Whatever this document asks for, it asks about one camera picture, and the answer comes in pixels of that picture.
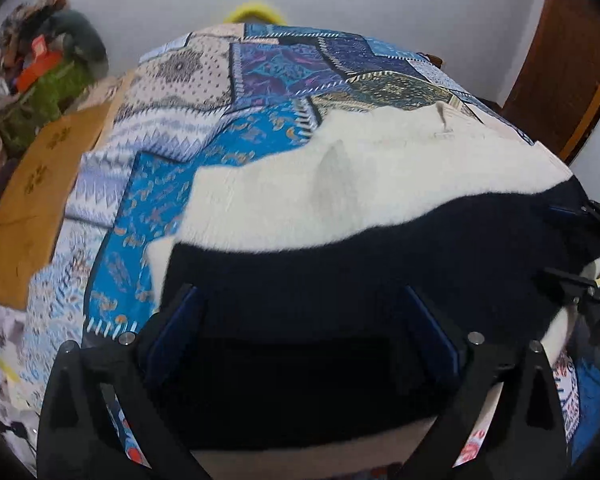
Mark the yellow curved foam piece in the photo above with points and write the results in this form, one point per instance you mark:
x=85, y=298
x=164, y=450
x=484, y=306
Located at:
x=255, y=12

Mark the blue patchwork blanket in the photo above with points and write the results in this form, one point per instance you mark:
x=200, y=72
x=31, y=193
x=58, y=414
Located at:
x=180, y=110

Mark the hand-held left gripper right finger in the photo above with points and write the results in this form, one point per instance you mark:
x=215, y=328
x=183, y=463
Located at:
x=432, y=327

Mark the brown wooden door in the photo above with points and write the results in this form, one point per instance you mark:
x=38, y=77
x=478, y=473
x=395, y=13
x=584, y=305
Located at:
x=565, y=65

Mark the cream and black striped sweater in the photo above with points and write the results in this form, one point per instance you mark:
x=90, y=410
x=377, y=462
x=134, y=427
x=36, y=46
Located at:
x=380, y=170

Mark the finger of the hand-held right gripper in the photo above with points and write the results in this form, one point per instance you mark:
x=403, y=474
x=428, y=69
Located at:
x=575, y=282
x=595, y=217

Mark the green fabric bag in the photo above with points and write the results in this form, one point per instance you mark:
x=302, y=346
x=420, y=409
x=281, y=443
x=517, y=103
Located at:
x=50, y=95

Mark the wooden lap desk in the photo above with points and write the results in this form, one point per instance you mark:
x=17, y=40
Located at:
x=35, y=200

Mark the grey plush toy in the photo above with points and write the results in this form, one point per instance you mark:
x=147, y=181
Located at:
x=82, y=35

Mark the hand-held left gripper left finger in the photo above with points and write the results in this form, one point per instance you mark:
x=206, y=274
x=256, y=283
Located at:
x=172, y=330

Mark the orange box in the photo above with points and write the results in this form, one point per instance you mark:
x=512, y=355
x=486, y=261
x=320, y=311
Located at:
x=37, y=60

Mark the scattered papers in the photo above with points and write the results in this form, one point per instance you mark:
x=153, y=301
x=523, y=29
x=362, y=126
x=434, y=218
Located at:
x=5, y=375

